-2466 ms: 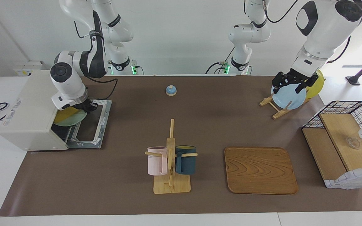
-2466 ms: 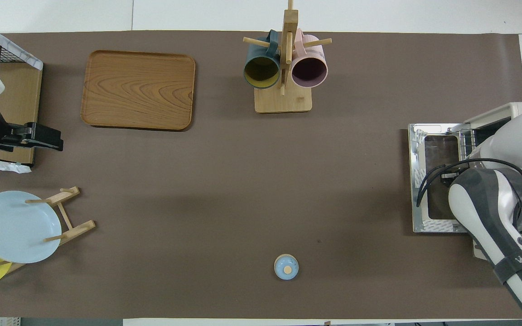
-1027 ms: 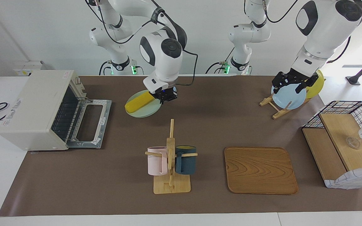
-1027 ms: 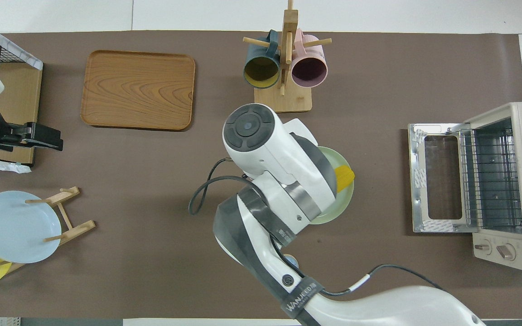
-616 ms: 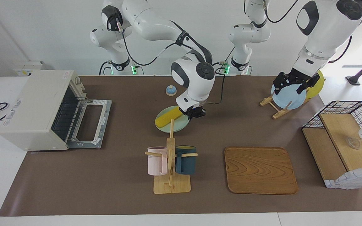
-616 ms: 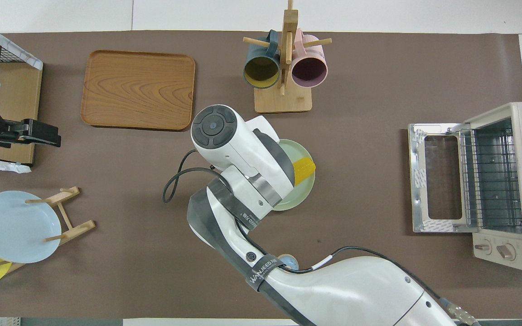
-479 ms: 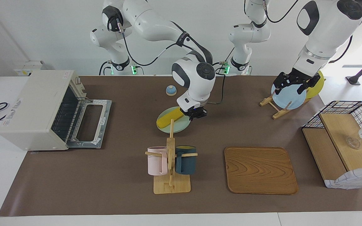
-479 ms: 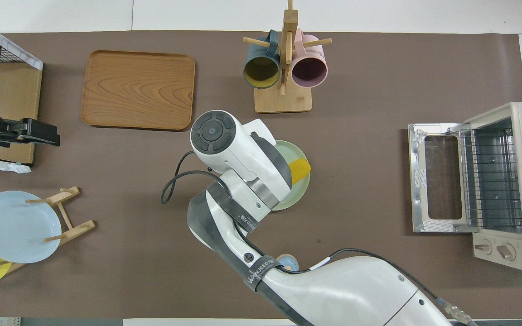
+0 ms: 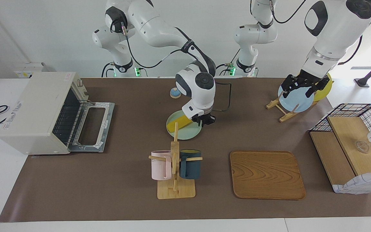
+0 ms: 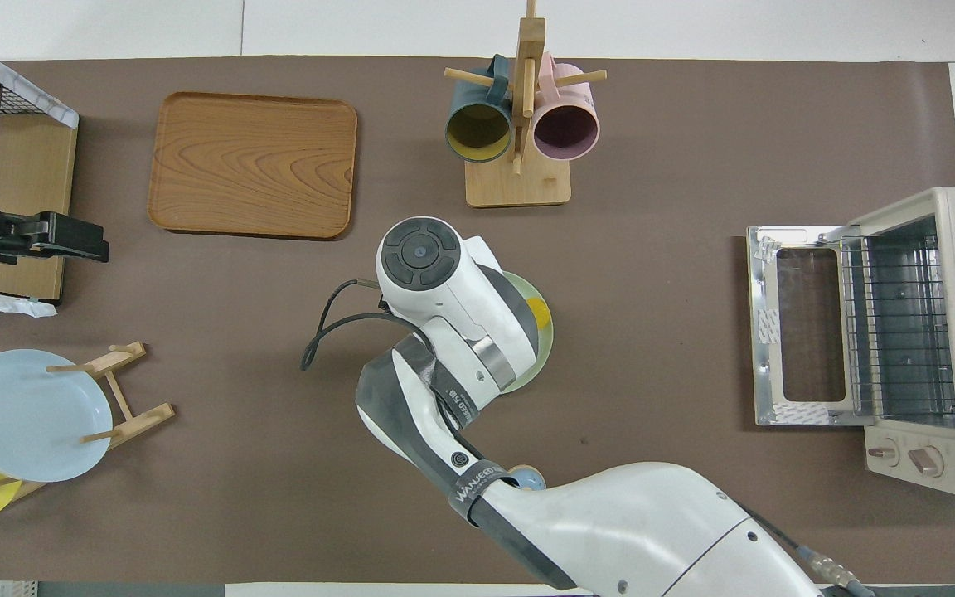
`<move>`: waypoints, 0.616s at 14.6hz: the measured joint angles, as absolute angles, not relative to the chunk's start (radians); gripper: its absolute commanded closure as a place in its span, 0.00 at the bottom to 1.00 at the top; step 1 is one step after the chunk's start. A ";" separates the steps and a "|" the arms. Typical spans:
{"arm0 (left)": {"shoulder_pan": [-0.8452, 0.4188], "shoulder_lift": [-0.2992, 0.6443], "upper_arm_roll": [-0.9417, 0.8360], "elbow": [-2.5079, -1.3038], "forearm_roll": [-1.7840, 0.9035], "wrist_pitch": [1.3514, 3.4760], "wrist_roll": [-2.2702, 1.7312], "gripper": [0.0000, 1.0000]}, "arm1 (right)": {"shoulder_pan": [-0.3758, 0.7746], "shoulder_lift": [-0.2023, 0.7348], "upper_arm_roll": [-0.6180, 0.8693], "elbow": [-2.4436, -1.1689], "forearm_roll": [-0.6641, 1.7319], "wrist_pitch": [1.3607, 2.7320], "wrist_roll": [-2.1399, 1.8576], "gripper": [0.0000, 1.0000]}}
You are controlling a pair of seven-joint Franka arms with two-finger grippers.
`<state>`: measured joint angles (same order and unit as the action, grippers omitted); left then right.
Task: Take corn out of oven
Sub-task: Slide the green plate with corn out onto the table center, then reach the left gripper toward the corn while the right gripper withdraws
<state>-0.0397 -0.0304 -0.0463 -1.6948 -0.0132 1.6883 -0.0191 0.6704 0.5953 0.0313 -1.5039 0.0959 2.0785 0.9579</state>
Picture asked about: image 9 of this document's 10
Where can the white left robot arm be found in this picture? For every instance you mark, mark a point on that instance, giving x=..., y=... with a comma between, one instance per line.
x=337, y=32

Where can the blue call bell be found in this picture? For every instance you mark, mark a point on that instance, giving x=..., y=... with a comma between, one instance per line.
x=173, y=93

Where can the wooden mug tree stand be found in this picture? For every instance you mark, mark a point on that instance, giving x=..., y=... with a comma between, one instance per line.
x=175, y=191

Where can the yellow corn cob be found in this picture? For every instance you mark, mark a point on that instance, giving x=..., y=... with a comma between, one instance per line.
x=180, y=124

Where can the small clear glass dish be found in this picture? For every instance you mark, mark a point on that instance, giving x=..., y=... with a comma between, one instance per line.
x=362, y=146

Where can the white checked cloth liner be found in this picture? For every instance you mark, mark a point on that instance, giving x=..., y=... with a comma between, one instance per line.
x=359, y=185

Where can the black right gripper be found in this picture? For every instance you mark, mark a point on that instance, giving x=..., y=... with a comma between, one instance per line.
x=206, y=116

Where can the dark teal mug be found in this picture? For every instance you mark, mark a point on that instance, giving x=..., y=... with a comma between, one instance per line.
x=190, y=167

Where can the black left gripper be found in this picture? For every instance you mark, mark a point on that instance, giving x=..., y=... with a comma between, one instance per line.
x=301, y=81

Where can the yellow plate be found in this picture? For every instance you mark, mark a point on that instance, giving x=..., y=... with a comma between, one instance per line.
x=325, y=91

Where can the white wall box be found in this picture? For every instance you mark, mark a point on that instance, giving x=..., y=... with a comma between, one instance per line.
x=27, y=69

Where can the light blue plate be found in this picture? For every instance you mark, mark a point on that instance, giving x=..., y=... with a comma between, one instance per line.
x=296, y=101

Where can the brown table mat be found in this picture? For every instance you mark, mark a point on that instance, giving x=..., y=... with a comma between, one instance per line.
x=124, y=193

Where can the pink mug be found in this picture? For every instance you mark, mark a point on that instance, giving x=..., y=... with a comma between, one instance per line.
x=159, y=167

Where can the pale green plate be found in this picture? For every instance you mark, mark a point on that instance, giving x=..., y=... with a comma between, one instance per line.
x=188, y=132

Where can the wooden plate rack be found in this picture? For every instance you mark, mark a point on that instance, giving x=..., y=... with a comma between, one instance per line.
x=285, y=116

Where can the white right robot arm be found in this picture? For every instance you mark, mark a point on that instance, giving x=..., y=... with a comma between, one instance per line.
x=159, y=25

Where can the wooden step shelf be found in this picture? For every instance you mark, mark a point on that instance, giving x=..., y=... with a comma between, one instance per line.
x=349, y=135

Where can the white toaster oven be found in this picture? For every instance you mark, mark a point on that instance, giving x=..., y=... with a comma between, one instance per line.
x=34, y=109

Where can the wooden serving tray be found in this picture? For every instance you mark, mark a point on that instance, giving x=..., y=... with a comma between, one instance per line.
x=266, y=175

